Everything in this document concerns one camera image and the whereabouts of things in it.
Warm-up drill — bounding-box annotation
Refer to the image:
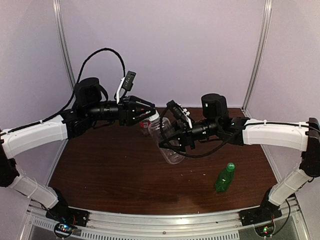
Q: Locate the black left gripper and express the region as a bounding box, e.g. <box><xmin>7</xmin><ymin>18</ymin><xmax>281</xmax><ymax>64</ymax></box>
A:
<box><xmin>85</xmin><ymin>94</ymin><xmax>156</xmax><ymax>126</ymax></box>

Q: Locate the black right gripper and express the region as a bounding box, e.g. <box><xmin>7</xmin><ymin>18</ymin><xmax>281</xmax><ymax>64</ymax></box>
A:
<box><xmin>157</xmin><ymin>118</ymin><xmax>220</xmax><ymax>153</ymax></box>

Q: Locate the red label water bottle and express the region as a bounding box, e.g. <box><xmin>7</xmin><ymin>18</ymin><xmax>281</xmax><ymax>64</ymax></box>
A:
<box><xmin>139</xmin><ymin>117</ymin><xmax>150</xmax><ymax>136</ymax></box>

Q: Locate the clear plastic bottle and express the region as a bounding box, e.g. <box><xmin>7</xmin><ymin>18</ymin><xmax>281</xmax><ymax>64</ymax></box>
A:
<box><xmin>147</xmin><ymin>115</ymin><xmax>185</xmax><ymax>165</ymax></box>

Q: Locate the white flip bottle cap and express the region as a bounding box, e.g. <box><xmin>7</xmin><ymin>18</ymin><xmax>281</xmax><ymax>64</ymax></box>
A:
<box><xmin>148</xmin><ymin>111</ymin><xmax>160</xmax><ymax>122</ymax></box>

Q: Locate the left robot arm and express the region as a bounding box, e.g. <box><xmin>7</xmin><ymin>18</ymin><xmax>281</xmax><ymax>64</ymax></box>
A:
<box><xmin>0</xmin><ymin>77</ymin><xmax>157</xmax><ymax>222</ymax></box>

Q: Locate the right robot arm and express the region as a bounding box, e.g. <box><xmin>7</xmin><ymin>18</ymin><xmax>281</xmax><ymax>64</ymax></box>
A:
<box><xmin>158</xmin><ymin>93</ymin><xmax>320</xmax><ymax>221</ymax></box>

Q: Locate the green plastic bottle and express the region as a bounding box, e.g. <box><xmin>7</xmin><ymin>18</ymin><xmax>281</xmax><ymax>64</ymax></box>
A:
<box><xmin>214</xmin><ymin>167</ymin><xmax>235</xmax><ymax>193</ymax></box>

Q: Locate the right circuit board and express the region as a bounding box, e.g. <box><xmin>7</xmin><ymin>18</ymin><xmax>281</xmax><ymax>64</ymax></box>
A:
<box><xmin>254</xmin><ymin>223</ymin><xmax>275</xmax><ymax>238</ymax></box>

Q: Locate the circuit board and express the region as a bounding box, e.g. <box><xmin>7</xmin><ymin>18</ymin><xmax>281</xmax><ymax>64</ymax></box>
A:
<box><xmin>53</xmin><ymin>223</ymin><xmax>74</xmax><ymax>239</ymax></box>
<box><xmin>254</xmin><ymin>223</ymin><xmax>275</xmax><ymax>238</ymax></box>

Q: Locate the left circuit board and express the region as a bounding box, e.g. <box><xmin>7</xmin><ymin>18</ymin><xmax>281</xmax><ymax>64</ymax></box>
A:
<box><xmin>53</xmin><ymin>223</ymin><xmax>74</xmax><ymax>239</ymax></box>

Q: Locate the right black braided cable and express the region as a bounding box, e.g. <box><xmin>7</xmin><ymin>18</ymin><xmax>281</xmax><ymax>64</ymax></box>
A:
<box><xmin>159</xmin><ymin>116</ymin><xmax>241</xmax><ymax>158</ymax></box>

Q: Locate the black braided cable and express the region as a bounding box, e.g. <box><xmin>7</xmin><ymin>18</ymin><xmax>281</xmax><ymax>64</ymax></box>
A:
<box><xmin>159</xmin><ymin>116</ymin><xmax>241</xmax><ymax>158</ymax></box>
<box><xmin>53</xmin><ymin>47</ymin><xmax>126</xmax><ymax>118</ymax></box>

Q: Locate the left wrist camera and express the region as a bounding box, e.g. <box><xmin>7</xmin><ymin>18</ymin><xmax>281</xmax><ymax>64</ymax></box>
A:
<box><xmin>114</xmin><ymin>71</ymin><xmax>136</xmax><ymax>104</ymax></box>

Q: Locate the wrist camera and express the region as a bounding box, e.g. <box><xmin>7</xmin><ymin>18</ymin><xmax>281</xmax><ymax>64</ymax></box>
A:
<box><xmin>114</xmin><ymin>71</ymin><xmax>136</xmax><ymax>104</ymax></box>
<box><xmin>166</xmin><ymin>100</ymin><xmax>193</xmax><ymax>129</ymax></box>

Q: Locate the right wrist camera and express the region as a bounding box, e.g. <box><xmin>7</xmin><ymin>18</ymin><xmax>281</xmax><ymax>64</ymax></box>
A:
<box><xmin>166</xmin><ymin>100</ymin><xmax>193</xmax><ymax>129</ymax></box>

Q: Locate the left black braided cable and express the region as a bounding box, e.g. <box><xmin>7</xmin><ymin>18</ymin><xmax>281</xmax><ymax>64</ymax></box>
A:
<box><xmin>53</xmin><ymin>47</ymin><xmax>126</xmax><ymax>118</ymax></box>

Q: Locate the front aluminium rail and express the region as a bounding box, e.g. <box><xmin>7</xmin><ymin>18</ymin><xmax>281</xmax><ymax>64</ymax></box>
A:
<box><xmin>18</xmin><ymin>197</ymin><xmax>311</xmax><ymax>240</ymax></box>

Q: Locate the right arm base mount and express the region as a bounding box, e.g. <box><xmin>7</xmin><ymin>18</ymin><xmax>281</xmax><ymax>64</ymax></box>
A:
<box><xmin>239</xmin><ymin>188</ymin><xmax>282</xmax><ymax>226</ymax></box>

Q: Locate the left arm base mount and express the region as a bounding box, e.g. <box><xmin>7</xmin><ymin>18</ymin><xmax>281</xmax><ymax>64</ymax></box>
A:
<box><xmin>45</xmin><ymin>188</ymin><xmax>89</xmax><ymax>227</ymax></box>

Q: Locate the left aluminium frame post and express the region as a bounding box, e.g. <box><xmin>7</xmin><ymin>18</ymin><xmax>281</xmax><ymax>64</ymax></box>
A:
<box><xmin>52</xmin><ymin>0</ymin><xmax>76</xmax><ymax>89</ymax></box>

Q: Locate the aluminium frame post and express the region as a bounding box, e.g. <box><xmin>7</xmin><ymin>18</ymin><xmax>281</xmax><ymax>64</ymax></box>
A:
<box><xmin>52</xmin><ymin>0</ymin><xmax>76</xmax><ymax>89</ymax></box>
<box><xmin>241</xmin><ymin>0</ymin><xmax>273</xmax><ymax>115</ymax></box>

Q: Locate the right aluminium frame post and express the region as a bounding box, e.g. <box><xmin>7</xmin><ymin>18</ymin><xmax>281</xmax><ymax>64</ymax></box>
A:
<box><xmin>241</xmin><ymin>0</ymin><xmax>273</xmax><ymax>115</ymax></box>

